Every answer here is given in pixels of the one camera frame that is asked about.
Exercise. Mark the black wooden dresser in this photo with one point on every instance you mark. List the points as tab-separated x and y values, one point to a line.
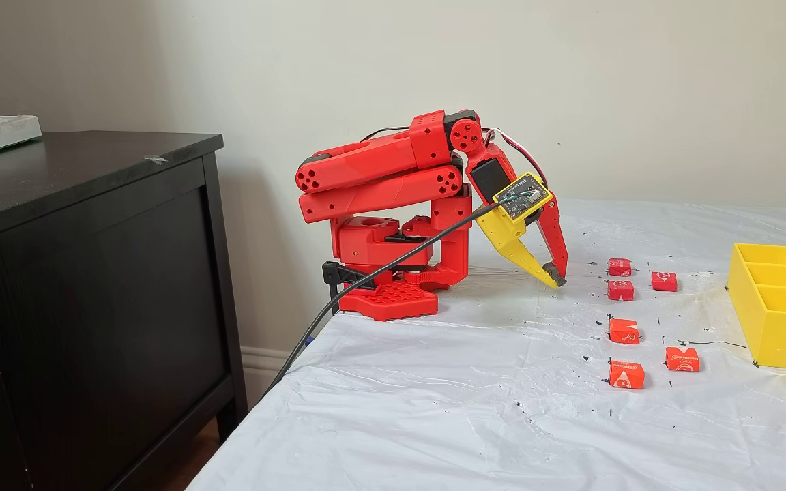
93	307

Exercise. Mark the orange Starburst candy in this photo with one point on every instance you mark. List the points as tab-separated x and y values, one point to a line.
682	359
626	376
623	332

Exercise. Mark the small blue clip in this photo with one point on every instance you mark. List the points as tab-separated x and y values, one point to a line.
308	341

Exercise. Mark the camera board on yellow mount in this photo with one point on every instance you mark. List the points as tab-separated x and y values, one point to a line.
521	196

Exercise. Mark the small scrap of tape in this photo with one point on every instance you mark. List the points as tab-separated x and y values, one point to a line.
155	159

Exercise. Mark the white plastic table cover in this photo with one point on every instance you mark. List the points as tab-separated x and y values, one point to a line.
434	409

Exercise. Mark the black table clamp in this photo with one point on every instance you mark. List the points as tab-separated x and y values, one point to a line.
345	274

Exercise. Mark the red cherry Starburst candy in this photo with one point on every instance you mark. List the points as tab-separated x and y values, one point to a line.
619	267
620	290
664	281

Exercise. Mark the yellow three-compartment box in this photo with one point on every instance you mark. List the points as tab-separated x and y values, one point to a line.
782	334

